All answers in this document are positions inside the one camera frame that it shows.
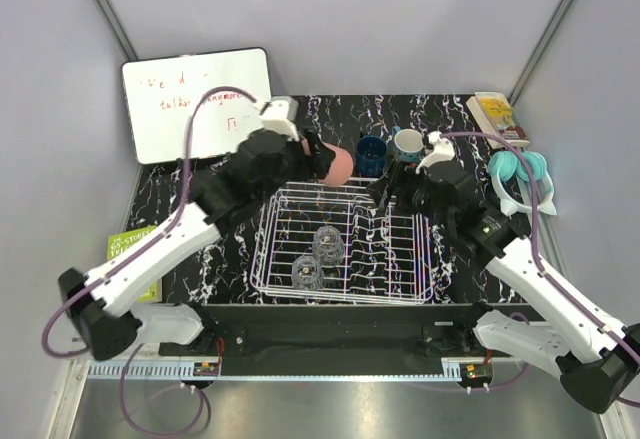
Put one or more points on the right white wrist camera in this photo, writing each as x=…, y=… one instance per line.
x=442, y=151

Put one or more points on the white wire dish rack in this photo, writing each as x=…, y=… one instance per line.
x=386, y=257

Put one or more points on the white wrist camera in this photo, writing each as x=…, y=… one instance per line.
x=442, y=151
x=279, y=115

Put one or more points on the clear glass cup rear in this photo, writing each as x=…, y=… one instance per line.
x=328, y=246

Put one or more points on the light blue mug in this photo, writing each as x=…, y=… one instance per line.
x=407, y=145

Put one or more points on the clear glass cup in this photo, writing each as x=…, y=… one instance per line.
x=328, y=246
x=307, y=273

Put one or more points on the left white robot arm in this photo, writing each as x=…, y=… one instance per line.
x=103, y=305

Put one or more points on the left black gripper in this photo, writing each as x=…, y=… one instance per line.
x=319, y=159

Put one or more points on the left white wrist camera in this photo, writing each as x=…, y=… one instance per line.
x=279, y=115

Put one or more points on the teal cat ear headphones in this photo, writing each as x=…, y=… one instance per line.
x=506, y=165

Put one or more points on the white whiteboard with red writing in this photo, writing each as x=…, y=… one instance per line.
x=161, y=94

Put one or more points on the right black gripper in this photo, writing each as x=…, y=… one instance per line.
x=381, y=190

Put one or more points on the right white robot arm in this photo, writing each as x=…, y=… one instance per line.
x=593, y=355

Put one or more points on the clear glass cup front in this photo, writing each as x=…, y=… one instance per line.
x=307, y=273

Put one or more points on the white slotted cable duct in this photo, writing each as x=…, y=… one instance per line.
x=160, y=370

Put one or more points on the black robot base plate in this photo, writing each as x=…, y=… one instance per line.
x=380, y=341

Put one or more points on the pink plastic cup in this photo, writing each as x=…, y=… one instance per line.
x=341, y=167

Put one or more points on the dark blue mug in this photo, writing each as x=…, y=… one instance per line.
x=370, y=156

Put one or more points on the green treehouse book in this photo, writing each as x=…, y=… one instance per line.
x=119, y=243

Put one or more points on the yellow cover book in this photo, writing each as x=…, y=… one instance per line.
x=494, y=115

